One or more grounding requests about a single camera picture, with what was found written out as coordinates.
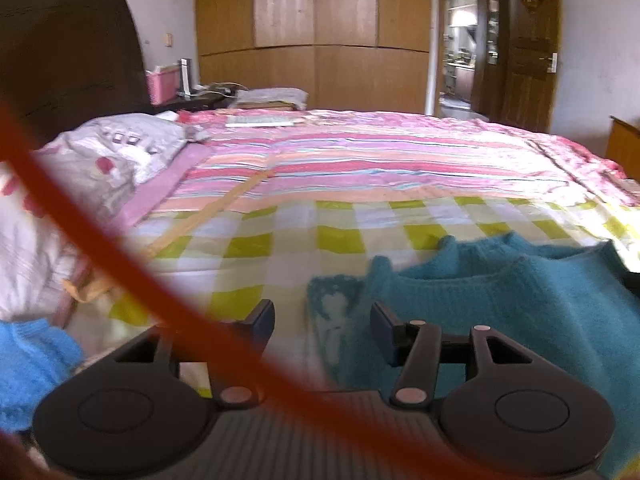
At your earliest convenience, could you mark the teal knit sweater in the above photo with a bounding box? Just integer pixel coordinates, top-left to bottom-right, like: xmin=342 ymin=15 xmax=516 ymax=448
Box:
xmin=307 ymin=232 xmax=639 ymax=478

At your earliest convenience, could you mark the wooden stick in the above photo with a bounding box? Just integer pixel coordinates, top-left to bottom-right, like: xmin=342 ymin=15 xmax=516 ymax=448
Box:
xmin=62 ymin=170 xmax=273 ymax=304

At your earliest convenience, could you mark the pink and green checked bedspread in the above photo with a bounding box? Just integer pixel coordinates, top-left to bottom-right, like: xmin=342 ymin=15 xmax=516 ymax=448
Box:
xmin=52 ymin=108 xmax=640 ymax=396

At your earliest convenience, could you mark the light blue knit garment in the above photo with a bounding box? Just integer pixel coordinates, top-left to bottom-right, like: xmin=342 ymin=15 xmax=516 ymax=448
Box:
xmin=1 ymin=318 xmax=85 ymax=434

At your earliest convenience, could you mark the white paper on bed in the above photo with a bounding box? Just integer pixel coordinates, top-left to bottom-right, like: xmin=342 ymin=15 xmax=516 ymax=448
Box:
xmin=226 ymin=115 xmax=299 ymax=128

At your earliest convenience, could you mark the white pillow with pink dots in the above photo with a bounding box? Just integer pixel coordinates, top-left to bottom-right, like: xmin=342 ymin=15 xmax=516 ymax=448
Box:
xmin=1 ymin=114 xmax=210 ymax=321

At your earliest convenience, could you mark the dark nightstand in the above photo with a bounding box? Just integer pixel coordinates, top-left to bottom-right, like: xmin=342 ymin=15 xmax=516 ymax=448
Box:
xmin=153 ymin=92 xmax=234 ymax=114

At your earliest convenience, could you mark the folded white cloth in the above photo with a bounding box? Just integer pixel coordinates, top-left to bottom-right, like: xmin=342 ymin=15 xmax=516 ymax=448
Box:
xmin=232 ymin=87 xmax=308 ymax=110

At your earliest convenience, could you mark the wooden side shelf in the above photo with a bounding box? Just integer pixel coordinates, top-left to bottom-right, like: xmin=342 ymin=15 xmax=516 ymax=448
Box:
xmin=605 ymin=116 xmax=640 ymax=181

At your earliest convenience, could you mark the pink storage box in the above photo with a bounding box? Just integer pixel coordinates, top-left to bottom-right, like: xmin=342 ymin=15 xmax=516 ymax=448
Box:
xmin=145 ymin=64 xmax=180 ymax=105

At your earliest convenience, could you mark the silver cylinder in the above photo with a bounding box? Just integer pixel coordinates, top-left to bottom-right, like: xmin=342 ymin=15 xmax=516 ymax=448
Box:
xmin=178 ymin=58 xmax=192 ymax=100

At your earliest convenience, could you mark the wooden wardrobe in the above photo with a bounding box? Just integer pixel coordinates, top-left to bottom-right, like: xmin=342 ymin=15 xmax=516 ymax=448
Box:
xmin=195 ymin=0 xmax=434 ymax=113

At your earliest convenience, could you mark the dark wooden headboard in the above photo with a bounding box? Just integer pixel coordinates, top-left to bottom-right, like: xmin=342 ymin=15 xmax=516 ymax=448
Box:
xmin=1 ymin=0 xmax=153 ymax=148

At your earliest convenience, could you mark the dark wooden door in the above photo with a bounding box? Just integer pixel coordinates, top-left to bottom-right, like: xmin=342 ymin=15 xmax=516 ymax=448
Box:
xmin=499 ymin=0 xmax=561 ymax=132

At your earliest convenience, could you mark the red cable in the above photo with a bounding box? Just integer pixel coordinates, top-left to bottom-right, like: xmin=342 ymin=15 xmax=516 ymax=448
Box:
xmin=0 ymin=102 xmax=507 ymax=480

